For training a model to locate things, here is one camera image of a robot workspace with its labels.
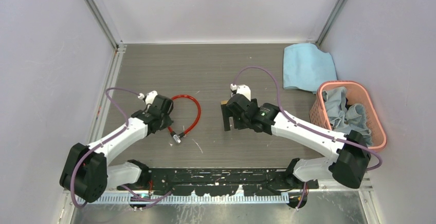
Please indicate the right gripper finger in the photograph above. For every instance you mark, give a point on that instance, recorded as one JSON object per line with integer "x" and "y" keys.
{"x": 226, "y": 114}
{"x": 240, "y": 124}

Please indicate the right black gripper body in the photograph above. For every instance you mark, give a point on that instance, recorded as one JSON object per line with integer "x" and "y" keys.
{"x": 254, "y": 100}

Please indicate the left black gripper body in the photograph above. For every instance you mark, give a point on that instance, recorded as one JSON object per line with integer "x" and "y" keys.
{"x": 166, "y": 121}

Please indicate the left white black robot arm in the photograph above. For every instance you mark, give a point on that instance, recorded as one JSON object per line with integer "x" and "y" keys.
{"x": 88, "y": 172}

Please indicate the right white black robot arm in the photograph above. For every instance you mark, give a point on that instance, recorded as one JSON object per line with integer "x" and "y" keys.
{"x": 345, "y": 157}

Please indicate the light blue cloth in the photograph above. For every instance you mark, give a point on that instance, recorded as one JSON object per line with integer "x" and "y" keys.
{"x": 306, "y": 67}

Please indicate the grey-blue cloth in basket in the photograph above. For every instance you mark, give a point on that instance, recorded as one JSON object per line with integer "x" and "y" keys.
{"x": 344, "y": 117}

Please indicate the pink plastic basket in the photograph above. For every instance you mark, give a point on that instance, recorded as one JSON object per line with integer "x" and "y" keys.
{"x": 356, "y": 93}

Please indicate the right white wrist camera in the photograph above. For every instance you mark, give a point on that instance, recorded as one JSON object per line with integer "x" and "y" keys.
{"x": 244, "y": 90}

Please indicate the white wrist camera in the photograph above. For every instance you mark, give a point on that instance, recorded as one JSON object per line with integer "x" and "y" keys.
{"x": 150, "y": 97}
{"x": 244, "y": 90}

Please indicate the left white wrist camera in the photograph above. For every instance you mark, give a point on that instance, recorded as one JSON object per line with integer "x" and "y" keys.
{"x": 150, "y": 97}

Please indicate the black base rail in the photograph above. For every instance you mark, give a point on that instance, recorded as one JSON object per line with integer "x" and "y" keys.
{"x": 216, "y": 182}

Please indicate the white slotted cable duct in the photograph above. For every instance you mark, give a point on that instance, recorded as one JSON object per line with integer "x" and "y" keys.
{"x": 239, "y": 198}

